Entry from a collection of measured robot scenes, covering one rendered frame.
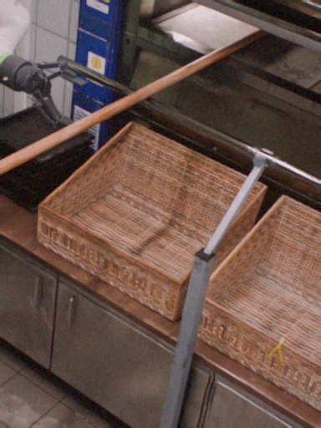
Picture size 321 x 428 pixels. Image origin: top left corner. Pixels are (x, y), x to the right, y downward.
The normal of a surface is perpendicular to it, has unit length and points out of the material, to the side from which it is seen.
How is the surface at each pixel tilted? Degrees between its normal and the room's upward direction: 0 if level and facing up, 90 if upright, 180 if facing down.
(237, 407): 90
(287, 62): 0
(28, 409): 0
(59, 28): 90
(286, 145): 70
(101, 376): 90
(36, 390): 0
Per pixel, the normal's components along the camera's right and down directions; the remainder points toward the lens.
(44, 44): -0.58, 0.41
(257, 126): -0.50, 0.11
